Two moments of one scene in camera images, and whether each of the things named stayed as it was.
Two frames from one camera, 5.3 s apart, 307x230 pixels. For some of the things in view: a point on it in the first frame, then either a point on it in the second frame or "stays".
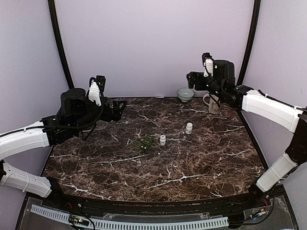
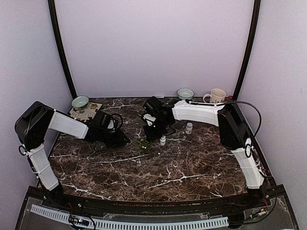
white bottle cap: (162, 140) stays
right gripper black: (192, 81) to (151, 136)
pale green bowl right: (185, 94) stays
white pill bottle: (189, 128) stays
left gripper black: (117, 114) to (119, 141)
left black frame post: (53, 11) stays
